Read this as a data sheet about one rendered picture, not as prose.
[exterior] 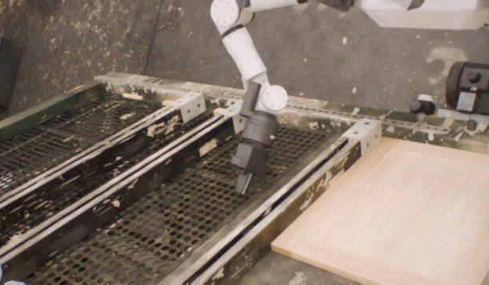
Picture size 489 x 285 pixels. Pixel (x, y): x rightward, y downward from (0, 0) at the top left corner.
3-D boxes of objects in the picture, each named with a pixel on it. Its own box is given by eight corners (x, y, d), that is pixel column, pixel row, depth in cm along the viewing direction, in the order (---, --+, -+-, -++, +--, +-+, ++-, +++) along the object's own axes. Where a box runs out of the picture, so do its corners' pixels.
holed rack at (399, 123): (451, 130, 147) (451, 128, 146) (447, 134, 145) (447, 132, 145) (99, 76, 248) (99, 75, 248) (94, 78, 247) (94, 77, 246)
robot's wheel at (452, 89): (464, 77, 238) (456, 51, 223) (475, 78, 235) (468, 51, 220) (450, 115, 233) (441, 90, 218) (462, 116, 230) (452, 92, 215)
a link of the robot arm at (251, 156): (247, 173, 147) (259, 133, 149) (274, 180, 141) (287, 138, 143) (220, 161, 138) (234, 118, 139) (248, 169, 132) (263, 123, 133)
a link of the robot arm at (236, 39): (234, 76, 139) (199, 12, 139) (249, 71, 149) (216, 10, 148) (266, 57, 135) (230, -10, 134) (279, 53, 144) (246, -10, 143)
